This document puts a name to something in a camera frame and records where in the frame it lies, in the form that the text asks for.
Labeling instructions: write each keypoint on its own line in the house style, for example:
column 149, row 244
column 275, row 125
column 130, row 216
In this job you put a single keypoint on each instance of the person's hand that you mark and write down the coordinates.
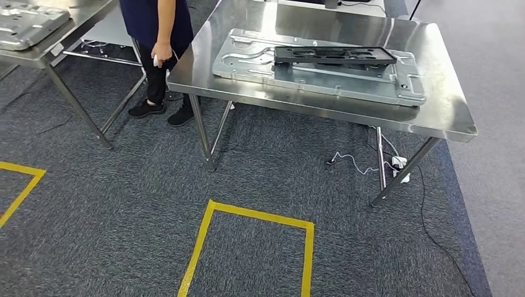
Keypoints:
column 163, row 52

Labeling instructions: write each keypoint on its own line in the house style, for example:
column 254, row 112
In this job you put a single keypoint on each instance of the white handheld remote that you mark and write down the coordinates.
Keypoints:
column 156, row 61

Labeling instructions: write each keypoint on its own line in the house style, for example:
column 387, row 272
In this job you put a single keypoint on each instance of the black licence plate frame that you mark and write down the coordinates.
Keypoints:
column 281, row 57

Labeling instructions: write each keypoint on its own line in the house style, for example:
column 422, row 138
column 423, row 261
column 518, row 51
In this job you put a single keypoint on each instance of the person's forearm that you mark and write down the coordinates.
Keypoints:
column 166, row 20

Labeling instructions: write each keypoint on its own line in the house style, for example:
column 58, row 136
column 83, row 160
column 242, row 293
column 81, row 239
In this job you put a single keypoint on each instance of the stainless steel workbench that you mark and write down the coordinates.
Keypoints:
column 410, row 32

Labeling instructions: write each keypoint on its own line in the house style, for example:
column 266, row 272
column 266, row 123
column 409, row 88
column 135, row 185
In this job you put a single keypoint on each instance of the person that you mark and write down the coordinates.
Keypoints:
column 143, row 16

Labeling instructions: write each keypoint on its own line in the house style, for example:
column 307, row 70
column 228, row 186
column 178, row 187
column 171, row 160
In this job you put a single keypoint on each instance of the grey stamped metal panel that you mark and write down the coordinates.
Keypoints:
column 246, row 61
column 24, row 24

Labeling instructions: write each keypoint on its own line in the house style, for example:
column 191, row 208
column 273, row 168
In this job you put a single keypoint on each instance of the black monitor stand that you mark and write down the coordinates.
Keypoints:
column 330, row 3

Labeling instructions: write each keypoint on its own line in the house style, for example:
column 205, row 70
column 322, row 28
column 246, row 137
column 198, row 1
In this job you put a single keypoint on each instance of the yellow floor tape square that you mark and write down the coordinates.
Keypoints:
column 24, row 192
column 197, row 250

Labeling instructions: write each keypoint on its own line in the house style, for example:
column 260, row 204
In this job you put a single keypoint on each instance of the white desk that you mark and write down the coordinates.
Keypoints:
column 361, row 9

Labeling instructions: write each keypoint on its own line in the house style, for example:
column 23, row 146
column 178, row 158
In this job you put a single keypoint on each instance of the white power strip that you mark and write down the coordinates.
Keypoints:
column 400, row 162

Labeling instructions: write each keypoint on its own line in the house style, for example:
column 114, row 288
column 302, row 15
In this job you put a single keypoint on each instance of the grey metal table frame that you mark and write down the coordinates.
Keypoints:
column 82, row 12

